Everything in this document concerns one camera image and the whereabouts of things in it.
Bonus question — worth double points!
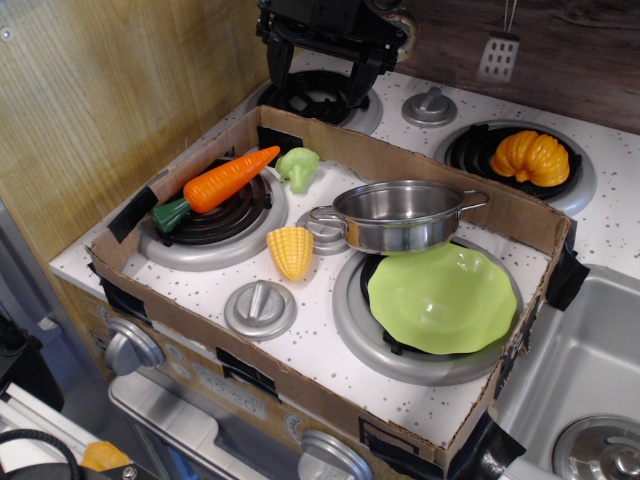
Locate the orange toy carrot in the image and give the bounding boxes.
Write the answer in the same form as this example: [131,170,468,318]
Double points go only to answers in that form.
[151,146,280,233]

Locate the back silver stove knob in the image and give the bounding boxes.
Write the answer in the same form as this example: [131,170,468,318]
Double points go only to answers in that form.
[402,87,458,128]

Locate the front right stove burner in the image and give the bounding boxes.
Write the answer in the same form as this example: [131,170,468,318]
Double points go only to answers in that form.
[333,238,523,386]

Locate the light green toy broccoli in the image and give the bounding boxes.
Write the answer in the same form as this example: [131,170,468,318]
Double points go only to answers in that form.
[275,147,320,194]

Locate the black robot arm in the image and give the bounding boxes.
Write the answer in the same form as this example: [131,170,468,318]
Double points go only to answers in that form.
[256,0,408,107]

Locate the back right stove burner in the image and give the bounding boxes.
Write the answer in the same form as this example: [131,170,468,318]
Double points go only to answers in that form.
[434,120,596,216]

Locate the stove burner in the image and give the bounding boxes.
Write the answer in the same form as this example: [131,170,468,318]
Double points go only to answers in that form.
[434,120,596,216]
[333,238,523,386]
[139,168,288,272]
[247,70,383,135]

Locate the yellow toy corn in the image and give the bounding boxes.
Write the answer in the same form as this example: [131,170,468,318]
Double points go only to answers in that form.
[266,226,314,281]

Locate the left silver oven knob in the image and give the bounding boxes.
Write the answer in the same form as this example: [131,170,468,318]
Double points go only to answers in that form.
[105,317,165,376]

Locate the back left stove burner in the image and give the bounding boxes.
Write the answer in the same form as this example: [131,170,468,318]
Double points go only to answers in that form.
[247,70,383,135]

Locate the middle silver stove knob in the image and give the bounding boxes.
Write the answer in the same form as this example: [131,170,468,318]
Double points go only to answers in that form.
[296,206,349,256]

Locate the orange toy pumpkin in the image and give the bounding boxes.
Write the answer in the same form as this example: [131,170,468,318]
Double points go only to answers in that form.
[490,130,570,187]

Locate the silver sink basin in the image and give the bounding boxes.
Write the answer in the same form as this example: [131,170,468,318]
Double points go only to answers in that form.
[496,266,639,479]

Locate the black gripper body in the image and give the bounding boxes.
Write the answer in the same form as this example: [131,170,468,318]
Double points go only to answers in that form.
[256,0,408,63]

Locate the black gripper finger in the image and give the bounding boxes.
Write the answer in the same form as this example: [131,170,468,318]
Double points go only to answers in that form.
[345,56,395,108]
[267,37,295,89]

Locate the silver stove knob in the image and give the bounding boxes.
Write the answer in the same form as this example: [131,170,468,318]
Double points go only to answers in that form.
[402,87,458,128]
[224,280,297,342]
[296,206,349,256]

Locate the front left stove burner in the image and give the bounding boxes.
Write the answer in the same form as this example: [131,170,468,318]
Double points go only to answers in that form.
[139,168,288,272]

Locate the hanging silver slotted spatula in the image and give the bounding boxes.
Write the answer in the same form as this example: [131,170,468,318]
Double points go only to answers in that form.
[476,0,520,85]

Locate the light green plastic plate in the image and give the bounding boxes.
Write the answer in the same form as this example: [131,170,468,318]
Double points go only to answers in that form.
[367,243,518,355]

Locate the hanging silver strainer spoon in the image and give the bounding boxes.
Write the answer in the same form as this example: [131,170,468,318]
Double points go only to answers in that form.
[390,9,420,63]

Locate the silver oven door handle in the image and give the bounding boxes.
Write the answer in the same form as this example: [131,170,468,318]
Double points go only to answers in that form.
[109,373,264,479]

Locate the right silver oven knob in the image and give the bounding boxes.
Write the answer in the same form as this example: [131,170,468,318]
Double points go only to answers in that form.
[297,429,374,480]

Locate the black cable loop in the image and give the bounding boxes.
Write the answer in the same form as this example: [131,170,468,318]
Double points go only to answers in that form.
[0,428,81,480]

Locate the silver oven knob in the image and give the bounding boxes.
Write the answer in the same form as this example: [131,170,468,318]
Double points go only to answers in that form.
[297,429,374,480]
[105,317,165,376]

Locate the yellow object bottom left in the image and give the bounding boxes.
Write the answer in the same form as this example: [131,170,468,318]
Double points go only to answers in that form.
[80,441,131,472]

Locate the small steel pan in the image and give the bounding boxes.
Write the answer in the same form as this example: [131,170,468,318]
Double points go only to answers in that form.
[309,180,490,255]

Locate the front silver stove knob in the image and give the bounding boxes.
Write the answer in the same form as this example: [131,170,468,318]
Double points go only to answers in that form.
[224,280,297,342]

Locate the silver sink drain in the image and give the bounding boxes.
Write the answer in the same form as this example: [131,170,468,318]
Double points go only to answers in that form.
[551,415,639,479]

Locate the brown cardboard fence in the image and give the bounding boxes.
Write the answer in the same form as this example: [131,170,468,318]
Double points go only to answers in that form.
[88,106,580,478]

